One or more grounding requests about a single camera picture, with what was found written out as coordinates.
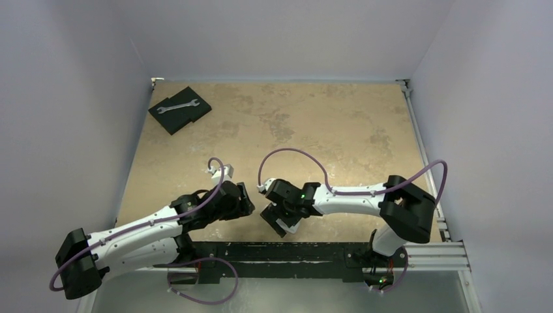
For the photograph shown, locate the white remote control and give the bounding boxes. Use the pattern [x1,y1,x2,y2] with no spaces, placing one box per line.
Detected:
[276,218,301,234]

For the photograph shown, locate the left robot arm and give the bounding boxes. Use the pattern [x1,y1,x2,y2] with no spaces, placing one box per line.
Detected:
[50,181,255,300]

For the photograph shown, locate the black foam pad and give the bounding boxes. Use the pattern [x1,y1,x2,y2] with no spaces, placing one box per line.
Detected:
[149,87,212,135]

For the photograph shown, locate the silver open-end wrench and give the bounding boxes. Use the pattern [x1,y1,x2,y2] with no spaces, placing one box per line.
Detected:
[157,99,200,114]

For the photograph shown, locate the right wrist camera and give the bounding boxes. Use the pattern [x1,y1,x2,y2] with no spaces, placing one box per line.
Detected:
[257,178,275,194]

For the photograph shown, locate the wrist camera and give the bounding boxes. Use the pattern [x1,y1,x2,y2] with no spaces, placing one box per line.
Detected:
[257,178,275,194]
[206,164,234,185]

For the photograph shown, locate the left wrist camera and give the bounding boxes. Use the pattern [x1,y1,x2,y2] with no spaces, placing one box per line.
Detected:
[206,164,234,185]

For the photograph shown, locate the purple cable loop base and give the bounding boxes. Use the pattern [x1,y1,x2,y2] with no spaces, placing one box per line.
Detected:
[165,256,239,306]

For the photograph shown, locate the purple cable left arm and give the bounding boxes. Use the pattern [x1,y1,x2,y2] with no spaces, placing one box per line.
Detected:
[49,156,226,292]

